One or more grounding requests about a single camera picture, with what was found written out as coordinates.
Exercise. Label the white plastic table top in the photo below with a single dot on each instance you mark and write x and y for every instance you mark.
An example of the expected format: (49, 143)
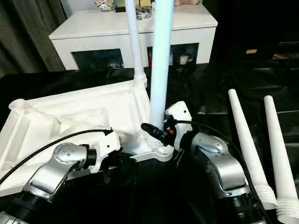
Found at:
(70, 112)

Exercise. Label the white plastic table leg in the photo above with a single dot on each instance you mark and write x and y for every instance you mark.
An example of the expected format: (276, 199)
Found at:
(134, 42)
(161, 58)
(279, 151)
(245, 140)

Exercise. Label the black mat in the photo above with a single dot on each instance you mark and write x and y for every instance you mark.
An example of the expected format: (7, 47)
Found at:
(222, 88)

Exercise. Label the white plastic bottle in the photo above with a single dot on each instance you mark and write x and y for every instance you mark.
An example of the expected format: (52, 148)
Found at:
(183, 59)

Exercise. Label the white cabinet with glass doors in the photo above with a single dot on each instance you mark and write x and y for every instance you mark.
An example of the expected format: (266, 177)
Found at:
(98, 30)

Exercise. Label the small yellow label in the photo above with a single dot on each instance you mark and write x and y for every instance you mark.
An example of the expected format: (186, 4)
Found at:
(251, 51)

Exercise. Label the black and white bundle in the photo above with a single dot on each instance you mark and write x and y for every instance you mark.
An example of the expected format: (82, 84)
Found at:
(143, 13)

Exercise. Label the white spotted plush toy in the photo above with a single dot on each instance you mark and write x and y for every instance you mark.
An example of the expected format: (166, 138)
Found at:
(104, 5)

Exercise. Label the grey-green curtain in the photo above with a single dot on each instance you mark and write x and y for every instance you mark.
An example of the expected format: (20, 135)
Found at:
(25, 35)

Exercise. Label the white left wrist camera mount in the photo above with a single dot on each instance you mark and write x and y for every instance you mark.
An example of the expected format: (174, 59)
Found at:
(105, 147)

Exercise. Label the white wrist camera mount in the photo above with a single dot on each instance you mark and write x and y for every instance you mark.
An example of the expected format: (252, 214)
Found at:
(181, 112)
(105, 147)

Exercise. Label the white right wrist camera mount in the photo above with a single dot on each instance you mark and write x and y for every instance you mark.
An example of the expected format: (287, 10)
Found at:
(181, 112)

